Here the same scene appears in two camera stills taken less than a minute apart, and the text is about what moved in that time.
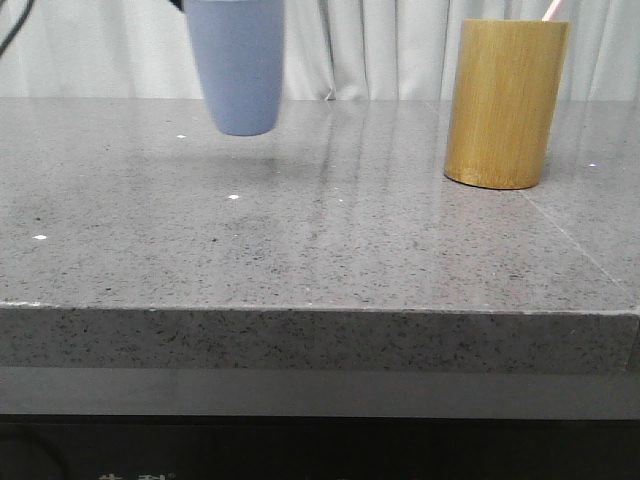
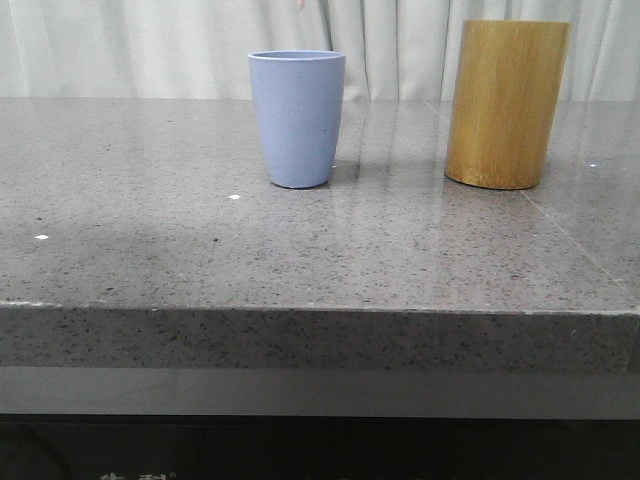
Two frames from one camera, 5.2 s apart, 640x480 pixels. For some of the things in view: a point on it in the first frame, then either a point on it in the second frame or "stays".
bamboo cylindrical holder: (503, 101) stays
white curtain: (334, 50) stays
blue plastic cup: (240, 47) -> (300, 95)
